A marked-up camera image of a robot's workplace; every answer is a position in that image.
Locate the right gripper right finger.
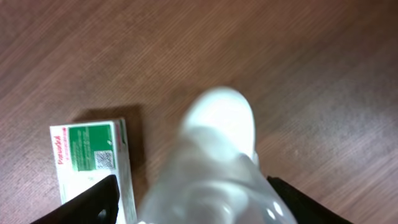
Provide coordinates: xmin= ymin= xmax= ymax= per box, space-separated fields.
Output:
xmin=267 ymin=176 xmax=352 ymax=224

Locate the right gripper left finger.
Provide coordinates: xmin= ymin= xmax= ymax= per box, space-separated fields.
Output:
xmin=32 ymin=175 xmax=120 ymax=224

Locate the white green medicine box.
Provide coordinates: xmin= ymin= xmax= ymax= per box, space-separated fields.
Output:
xmin=50 ymin=119 xmax=137 ymax=223

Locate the white dropper bottle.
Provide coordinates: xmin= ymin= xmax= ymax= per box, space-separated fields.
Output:
xmin=137 ymin=87 xmax=295 ymax=224

